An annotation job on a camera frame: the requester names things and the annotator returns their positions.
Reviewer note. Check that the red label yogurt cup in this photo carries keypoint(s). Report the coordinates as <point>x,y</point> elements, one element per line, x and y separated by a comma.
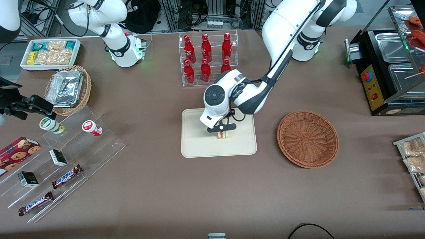
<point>91,127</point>

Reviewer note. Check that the small black box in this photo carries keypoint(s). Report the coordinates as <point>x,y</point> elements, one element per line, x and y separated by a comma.
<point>58,158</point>
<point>28,179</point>

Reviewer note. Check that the small clear cracker bag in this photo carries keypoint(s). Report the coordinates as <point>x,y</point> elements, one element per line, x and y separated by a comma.
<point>56,44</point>

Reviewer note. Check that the white power strip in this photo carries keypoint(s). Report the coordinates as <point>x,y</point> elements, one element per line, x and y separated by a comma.
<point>214,24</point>

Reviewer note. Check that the brown Snickers bar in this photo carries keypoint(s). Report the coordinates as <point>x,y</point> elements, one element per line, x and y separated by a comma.
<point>66,176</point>
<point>36,203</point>

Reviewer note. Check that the large clear cracker bag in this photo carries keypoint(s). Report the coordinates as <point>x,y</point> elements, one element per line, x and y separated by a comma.
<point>53,57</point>

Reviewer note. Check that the white rectangular snack bin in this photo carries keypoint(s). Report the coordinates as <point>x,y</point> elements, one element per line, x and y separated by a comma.
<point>25,66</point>

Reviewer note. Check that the tray of packaged pastries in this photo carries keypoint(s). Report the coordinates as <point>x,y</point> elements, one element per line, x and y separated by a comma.
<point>398,143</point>

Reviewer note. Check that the red cookie box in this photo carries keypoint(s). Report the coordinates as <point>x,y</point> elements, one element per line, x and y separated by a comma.
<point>16,154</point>

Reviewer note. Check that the black food warmer yellow panel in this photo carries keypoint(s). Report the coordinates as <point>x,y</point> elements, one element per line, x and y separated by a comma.
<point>373,86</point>

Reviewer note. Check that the triangle sandwich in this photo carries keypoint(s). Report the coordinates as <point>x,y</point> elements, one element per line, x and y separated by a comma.
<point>223,134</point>

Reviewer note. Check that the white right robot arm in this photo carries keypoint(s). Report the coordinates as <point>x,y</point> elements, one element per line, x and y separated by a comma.
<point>113,20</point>

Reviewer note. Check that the clear bag of rice crackers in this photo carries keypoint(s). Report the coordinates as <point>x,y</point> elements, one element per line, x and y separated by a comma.
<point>413,147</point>
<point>422,180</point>
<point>415,164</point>
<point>423,192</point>

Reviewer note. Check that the small grey box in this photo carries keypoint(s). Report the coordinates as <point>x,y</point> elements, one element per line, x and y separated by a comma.
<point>216,236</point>

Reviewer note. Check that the clear acrylic step display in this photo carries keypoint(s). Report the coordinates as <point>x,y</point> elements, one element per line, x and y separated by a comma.
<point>99,146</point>

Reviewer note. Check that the cream plastic tray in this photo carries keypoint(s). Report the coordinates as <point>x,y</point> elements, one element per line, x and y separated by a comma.
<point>199,146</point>

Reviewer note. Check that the green label yogurt cup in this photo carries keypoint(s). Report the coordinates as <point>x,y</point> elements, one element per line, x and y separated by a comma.
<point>49,125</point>

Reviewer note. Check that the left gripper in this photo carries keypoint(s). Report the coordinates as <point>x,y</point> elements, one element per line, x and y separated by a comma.
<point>228,115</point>

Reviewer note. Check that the yellow snack packet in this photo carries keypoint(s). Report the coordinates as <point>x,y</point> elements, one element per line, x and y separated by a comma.
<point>32,58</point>

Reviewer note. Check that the aluminium foil container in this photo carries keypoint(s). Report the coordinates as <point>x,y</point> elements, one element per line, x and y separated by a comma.
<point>64,88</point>

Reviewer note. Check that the tan wicker basket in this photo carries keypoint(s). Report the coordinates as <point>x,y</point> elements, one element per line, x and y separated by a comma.
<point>85,89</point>

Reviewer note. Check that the teal snack packet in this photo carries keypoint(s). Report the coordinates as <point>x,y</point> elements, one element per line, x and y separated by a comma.
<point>40,45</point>
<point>70,44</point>

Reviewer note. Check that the red cola bottle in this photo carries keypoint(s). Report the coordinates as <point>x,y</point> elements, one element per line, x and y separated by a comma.
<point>205,71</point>
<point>189,49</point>
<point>225,66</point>
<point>226,48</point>
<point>206,49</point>
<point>189,73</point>

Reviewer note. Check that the stainless steel warmer pan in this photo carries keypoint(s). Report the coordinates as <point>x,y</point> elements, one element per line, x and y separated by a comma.
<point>390,46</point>
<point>403,76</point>

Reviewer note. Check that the clear acrylic bottle rack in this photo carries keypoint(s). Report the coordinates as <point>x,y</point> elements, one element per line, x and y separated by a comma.
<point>215,79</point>

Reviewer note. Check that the brown round wicker basket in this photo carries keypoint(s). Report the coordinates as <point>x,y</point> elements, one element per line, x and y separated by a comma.
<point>308,139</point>

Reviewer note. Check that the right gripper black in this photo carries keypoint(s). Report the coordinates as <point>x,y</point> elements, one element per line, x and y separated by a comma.
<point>16,105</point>

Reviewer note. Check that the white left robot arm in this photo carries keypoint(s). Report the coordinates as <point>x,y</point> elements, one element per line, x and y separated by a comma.
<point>289,20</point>

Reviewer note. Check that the black bag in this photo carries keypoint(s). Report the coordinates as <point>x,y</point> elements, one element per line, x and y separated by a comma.
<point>141,15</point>

